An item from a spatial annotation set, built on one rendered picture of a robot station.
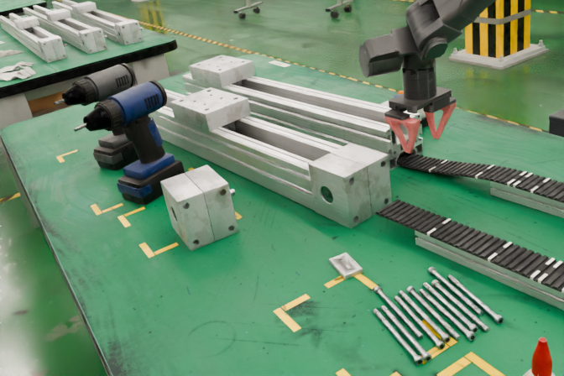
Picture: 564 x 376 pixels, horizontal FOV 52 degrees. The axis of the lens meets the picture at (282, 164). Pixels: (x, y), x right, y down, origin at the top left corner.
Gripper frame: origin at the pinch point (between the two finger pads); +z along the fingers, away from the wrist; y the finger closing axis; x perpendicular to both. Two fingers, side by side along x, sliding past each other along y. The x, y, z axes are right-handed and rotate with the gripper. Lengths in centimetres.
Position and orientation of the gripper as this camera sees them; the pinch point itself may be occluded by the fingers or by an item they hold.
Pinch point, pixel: (422, 141)
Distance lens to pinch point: 109.8
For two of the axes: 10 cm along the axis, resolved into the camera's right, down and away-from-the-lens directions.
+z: 1.5, 9.0, 4.1
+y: -7.9, 3.6, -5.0
